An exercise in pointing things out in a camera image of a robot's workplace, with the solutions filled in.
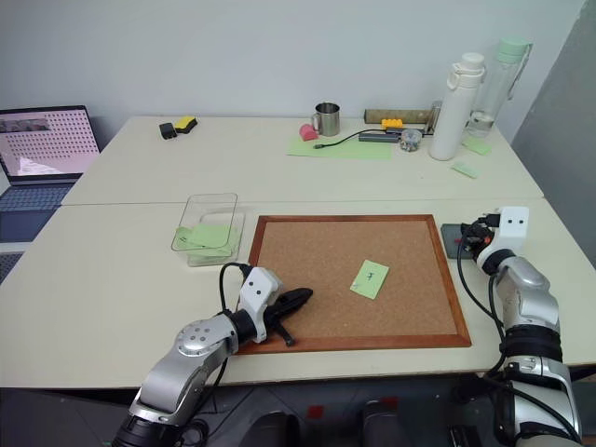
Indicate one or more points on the open laptop computer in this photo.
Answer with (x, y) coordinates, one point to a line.
(42, 149)

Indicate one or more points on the grey partition panel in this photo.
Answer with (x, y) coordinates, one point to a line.
(563, 139)

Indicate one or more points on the stainless steel mug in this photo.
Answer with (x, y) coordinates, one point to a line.
(328, 120)

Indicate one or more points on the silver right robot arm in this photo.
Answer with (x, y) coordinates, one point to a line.
(531, 302)

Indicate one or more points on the grey perforated panel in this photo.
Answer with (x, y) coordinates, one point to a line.
(8, 265)

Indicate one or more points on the grey USB hub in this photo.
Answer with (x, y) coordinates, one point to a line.
(379, 137)

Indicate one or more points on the yellow toy brick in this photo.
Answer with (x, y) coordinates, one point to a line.
(393, 124)

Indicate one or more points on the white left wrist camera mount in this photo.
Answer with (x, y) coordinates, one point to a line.
(259, 289)

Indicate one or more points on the small metal cylinder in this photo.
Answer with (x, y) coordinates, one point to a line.
(435, 116)

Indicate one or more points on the yellow black board eraser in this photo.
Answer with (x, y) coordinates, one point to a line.
(186, 125)

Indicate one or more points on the large green paper sheet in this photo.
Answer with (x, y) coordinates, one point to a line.
(344, 150)

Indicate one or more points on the white water bottle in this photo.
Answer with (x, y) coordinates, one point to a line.
(449, 116)

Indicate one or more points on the pink rounded block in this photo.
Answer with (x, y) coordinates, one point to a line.
(307, 133)

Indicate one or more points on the green sticky note with pin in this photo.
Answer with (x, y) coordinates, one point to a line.
(372, 288)

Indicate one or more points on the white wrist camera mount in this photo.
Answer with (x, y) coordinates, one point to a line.
(259, 289)
(511, 229)

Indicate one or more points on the black power adapter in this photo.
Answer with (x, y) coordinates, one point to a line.
(167, 131)

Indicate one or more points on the clear bottle with green lid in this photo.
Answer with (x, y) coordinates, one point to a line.
(493, 88)

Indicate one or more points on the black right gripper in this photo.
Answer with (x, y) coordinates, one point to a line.
(478, 233)

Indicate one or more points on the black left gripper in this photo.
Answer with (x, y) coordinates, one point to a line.
(277, 308)

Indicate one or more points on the plain green note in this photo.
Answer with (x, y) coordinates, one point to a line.
(465, 169)
(477, 146)

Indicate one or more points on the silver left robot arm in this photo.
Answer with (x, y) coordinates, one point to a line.
(195, 354)

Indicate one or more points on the green note with black marks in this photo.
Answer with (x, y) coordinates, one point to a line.
(205, 235)

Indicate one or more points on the clear jar of pushpins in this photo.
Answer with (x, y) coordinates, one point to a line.
(410, 140)

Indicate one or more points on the wood framed cork board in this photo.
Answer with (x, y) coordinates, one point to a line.
(326, 261)

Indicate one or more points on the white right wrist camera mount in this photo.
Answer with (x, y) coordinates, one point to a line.
(511, 229)

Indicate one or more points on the clear plastic box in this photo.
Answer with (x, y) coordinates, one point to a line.
(209, 205)

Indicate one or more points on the dark grey tray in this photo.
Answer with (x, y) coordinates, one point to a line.
(451, 242)

